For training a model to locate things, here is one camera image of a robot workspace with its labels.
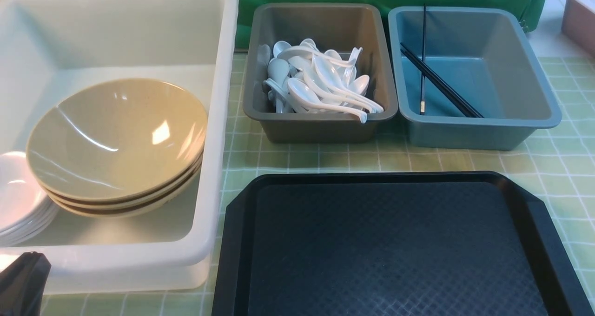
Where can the white spoon in pile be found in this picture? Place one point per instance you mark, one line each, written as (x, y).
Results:
(331, 78)

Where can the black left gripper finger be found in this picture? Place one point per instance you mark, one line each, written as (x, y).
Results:
(22, 284)

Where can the white spoon front of pile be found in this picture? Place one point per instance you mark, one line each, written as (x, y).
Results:
(300, 91)

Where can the large white plastic bin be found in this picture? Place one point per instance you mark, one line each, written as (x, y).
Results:
(53, 48)

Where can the blue plastic bin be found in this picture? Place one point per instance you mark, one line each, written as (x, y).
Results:
(484, 86)

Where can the black serving tray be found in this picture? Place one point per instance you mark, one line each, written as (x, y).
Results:
(467, 243)

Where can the white square dish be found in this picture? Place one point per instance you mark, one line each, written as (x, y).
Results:
(20, 194)

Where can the tan noodle bowl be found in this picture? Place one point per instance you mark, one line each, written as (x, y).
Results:
(140, 209)
(117, 139)
(126, 204)

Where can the black chopstick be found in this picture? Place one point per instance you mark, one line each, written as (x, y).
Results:
(437, 84)
(441, 81)
(423, 56)

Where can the grey plastic bin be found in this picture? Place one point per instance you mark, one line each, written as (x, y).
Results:
(338, 26)

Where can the pink plastic bin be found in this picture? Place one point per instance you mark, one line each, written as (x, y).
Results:
(578, 24)

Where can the tan noodle bowl in bin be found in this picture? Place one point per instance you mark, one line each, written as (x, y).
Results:
(126, 204)

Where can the white dish in bin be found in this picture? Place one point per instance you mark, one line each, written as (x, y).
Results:
(30, 227)

